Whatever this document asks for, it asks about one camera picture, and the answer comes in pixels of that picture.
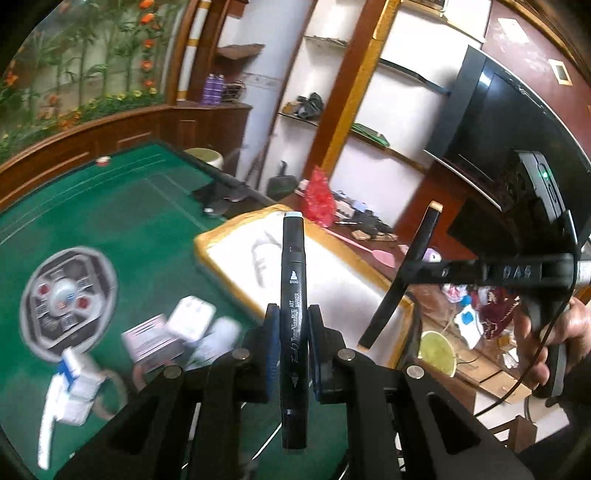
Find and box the dark bag on shelf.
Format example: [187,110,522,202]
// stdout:
[281,92,325,122]

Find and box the black television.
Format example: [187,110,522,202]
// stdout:
[422,44,588,217]

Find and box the green round stool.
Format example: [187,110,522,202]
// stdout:
[185,148,225,169]

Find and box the flower wall mural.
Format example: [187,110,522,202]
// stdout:
[0,0,191,163]

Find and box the person's right hand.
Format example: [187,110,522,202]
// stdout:
[515,295,591,388]

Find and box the white power adapter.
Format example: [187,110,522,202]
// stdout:
[166,295,217,343]

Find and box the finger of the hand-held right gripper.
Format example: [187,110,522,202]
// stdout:
[399,257,481,286]

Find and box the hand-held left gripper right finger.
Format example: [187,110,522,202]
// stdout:
[307,305,522,480]

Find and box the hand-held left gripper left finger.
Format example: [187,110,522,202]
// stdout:
[55,305,282,480]

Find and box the red plastic bag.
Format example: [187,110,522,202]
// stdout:
[302,166,336,227]

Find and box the black art marker grey cap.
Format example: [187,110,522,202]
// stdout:
[279,211,308,449]

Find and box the gold-rimmed white box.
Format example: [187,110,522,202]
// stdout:
[193,203,416,370]

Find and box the pink white barcode carton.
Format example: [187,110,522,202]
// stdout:
[121,314,185,366]

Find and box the black marker tan cap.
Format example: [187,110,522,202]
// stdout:
[358,200,444,350]

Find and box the round mahjong table control panel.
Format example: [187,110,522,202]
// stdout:
[19,247,118,363]

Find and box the white wall shelf unit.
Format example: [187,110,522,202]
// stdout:
[270,0,488,185]

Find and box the black dustpan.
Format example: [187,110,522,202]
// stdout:
[268,161,296,197]

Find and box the green round fan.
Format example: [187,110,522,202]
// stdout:
[419,330,458,377]

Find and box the white pill bottle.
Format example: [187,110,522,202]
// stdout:
[191,316,243,370]

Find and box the blue white medicine box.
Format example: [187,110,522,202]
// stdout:
[46,348,105,425]

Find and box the maroon cloth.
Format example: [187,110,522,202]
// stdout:
[480,286,523,340]

